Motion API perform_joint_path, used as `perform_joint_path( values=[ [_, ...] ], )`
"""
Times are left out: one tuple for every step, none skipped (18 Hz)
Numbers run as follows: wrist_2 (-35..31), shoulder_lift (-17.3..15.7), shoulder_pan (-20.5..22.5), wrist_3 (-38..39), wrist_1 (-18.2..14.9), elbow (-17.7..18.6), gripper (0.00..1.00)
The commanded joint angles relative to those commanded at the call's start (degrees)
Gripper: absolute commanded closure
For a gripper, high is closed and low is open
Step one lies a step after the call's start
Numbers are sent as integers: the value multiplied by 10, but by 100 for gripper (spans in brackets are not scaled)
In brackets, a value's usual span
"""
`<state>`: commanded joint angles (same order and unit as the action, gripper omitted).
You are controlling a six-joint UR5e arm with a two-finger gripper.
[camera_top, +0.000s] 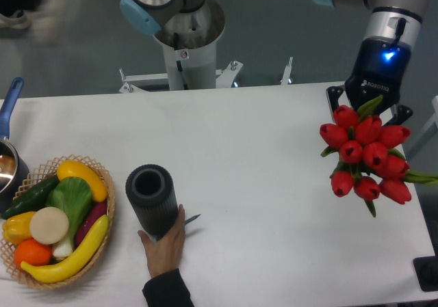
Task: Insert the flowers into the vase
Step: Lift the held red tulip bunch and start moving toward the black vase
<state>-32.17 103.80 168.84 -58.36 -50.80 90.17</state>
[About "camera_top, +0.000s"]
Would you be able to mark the person's shoe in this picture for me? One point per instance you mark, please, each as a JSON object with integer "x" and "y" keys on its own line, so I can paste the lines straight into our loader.
{"x": 18, "y": 21}

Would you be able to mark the yellow bell pepper toy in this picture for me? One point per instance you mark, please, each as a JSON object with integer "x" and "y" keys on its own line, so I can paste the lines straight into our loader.
{"x": 16, "y": 229}

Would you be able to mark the woven wicker basket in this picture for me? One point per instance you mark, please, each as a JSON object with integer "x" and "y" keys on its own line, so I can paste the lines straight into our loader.
{"x": 40, "y": 173}

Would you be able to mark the black device at table edge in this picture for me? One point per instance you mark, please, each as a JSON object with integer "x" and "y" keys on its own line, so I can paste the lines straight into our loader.
{"x": 426, "y": 271}

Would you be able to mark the purple eggplant toy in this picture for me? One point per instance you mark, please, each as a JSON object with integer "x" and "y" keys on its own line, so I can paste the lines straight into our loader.
{"x": 95, "y": 212}

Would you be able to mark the beige round disc toy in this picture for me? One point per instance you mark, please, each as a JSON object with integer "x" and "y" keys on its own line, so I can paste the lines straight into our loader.
{"x": 49, "y": 225}

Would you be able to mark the yellow squash toy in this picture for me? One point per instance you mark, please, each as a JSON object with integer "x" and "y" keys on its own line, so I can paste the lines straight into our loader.
{"x": 73, "y": 168}

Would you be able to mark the red tulip bouquet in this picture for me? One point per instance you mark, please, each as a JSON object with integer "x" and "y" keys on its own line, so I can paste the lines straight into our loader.
{"x": 368, "y": 162}

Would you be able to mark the green leafy cabbage toy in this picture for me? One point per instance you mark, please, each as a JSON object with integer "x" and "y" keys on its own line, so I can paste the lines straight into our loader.
{"x": 74, "y": 197}

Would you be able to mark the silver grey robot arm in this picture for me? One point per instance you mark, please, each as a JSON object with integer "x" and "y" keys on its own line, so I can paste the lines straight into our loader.
{"x": 395, "y": 21}

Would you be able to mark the orange fruit toy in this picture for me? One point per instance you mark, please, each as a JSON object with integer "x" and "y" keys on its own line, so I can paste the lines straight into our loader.
{"x": 32, "y": 252}

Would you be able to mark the dark pen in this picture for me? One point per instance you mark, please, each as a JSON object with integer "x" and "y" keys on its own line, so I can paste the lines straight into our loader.
{"x": 191, "y": 219}

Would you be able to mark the grey robot mounting pedestal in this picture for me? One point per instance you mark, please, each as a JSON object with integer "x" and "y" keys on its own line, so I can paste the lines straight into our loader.
{"x": 188, "y": 41}

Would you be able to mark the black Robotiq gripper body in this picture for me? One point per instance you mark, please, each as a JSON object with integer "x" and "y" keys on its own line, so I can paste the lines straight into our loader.
{"x": 378, "y": 71}

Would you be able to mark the person's bare hand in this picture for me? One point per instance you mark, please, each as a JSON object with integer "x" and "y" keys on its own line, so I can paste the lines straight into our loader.
{"x": 165, "y": 255}

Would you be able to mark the black sleeved forearm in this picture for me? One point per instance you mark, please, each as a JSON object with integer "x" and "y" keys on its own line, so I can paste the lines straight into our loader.
{"x": 167, "y": 290}

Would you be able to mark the green cucumber toy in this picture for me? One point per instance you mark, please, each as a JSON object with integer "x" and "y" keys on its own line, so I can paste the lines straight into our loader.
{"x": 32, "y": 199}

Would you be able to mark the blue handled steel saucepan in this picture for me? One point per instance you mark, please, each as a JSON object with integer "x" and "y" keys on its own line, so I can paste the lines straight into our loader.
{"x": 13, "y": 169}

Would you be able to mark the black ribbed cylindrical vase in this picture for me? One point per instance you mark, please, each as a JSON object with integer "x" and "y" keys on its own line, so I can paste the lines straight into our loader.
{"x": 151, "y": 193}

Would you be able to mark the yellow plastic banana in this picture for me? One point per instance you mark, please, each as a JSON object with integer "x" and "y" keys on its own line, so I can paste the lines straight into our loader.
{"x": 74, "y": 263}

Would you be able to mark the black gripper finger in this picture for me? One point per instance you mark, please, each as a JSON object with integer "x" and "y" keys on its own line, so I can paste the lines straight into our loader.
{"x": 333, "y": 93}
{"x": 400, "y": 114}

